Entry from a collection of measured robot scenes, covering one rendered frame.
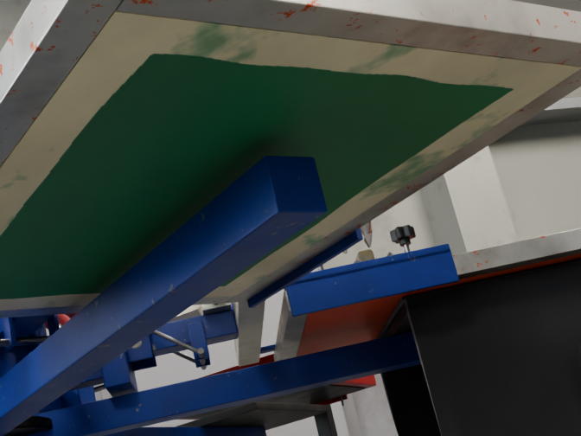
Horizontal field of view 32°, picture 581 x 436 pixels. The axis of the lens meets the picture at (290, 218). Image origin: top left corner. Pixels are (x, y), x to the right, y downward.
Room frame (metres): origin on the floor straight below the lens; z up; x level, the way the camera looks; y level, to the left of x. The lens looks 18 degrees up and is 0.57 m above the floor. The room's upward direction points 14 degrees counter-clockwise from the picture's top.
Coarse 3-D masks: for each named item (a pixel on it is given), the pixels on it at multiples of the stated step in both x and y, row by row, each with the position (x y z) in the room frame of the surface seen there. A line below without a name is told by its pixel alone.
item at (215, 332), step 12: (216, 312) 1.93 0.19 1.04; (228, 312) 1.94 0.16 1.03; (168, 324) 1.92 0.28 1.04; (180, 324) 1.93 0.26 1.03; (204, 324) 1.93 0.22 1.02; (216, 324) 1.93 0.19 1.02; (228, 324) 1.94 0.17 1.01; (156, 336) 1.92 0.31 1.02; (180, 336) 1.92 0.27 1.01; (216, 336) 1.93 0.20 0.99; (228, 336) 1.95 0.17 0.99; (156, 348) 1.92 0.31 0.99; (168, 348) 1.93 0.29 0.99; (180, 348) 1.95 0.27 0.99
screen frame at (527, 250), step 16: (528, 240) 1.74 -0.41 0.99; (544, 240) 1.75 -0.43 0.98; (560, 240) 1.75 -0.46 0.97; (576, 240) 1.75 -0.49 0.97; (464, 256) 1.73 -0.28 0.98; (480, 256) 1.73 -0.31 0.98; (496, 256) 1.74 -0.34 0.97; (512, 256) 1.74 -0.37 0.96; (528, 256) 1.74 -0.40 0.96; (544, 256) 1.75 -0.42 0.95; (560, 256) 1.78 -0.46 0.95; (464, 272) 1.73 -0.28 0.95; (480, 272) 1.75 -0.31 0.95; (288, 304) 1.69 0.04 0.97; (288, 320) 1.76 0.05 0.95; (304, 320) 1.79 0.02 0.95; (288, 336) 1.90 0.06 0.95; (288, 352) 2.07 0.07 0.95
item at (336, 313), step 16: (576, 256) 1.81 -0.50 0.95; (496, 272) 1.78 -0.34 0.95; (512, 272) 1.82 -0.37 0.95; (432, 288) 1.78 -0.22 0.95; (368, 304) 1.78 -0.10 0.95; (384, 304) 1.82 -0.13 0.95; (320, 320) 1.82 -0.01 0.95; (336, 320) 1.86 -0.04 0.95; (352, 320) 1.90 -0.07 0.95; (368, 320) 1.93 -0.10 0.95; (384, 320) 1.97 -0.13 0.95; (304, 336) 1.94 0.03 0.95; (320, 336) 1.97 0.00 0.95
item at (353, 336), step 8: (368, 328) 2.01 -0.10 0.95; (376, 328) 2.04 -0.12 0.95; (328, 336) 1.99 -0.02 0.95; (336, 336) 2.01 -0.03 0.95; (344, 336) 2.04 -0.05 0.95; (352, 336) 2.06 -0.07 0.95; (360, 336) 2.08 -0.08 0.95; (368, 336) 2.10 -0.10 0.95; (376, 336) 2.12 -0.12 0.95; (304, 344) 2.02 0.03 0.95; (312, 344) 2.04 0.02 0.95; (320, 344) 2.07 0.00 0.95; (328, 344) 2.09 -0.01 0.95; (336, 344) 2.11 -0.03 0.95; (344, 344) 2.13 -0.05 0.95; (304, 352) 2.11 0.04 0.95; (312, 352) 2.13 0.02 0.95
